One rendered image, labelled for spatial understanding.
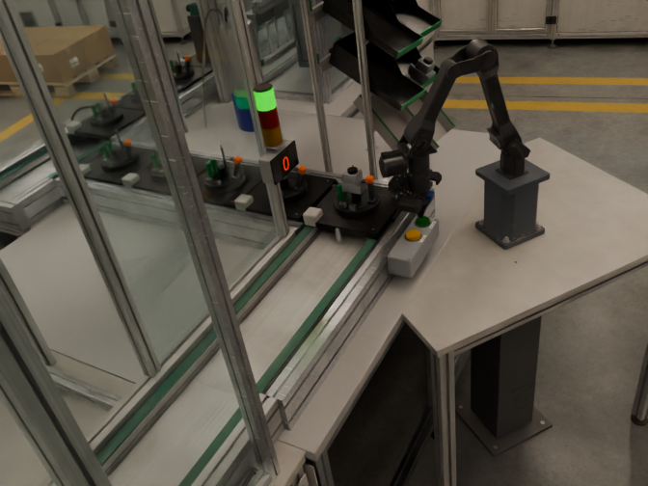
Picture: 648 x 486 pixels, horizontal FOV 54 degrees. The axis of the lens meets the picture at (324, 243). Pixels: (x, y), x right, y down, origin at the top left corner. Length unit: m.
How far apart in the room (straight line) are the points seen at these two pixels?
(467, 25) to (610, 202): 3.90
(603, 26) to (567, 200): 3.76
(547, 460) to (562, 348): 0.56
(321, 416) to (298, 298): 0.35
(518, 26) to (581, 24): 0.49
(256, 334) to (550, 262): 0.82
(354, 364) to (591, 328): 1.57
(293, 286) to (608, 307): 1.70
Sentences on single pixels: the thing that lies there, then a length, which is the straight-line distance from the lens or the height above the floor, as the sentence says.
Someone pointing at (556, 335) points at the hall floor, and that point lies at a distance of 2.88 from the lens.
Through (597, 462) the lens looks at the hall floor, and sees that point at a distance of 2.49.
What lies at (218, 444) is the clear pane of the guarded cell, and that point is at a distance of 1.19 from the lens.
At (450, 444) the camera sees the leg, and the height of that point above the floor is 0.45.
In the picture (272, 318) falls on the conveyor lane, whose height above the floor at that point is 0.92.
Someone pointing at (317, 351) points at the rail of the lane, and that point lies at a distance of 1.47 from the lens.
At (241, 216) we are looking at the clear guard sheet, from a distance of 1.67.
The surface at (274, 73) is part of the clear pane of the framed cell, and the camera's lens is 2.99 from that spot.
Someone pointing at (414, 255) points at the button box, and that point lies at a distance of 1.71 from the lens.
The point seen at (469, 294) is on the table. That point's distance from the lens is 1.73.
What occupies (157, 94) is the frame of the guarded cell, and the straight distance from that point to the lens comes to 0.86.
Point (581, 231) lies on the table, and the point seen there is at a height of 0.86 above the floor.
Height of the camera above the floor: 1.99
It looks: 35 degrees down
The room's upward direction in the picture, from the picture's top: 9 degrees counter-clockwise
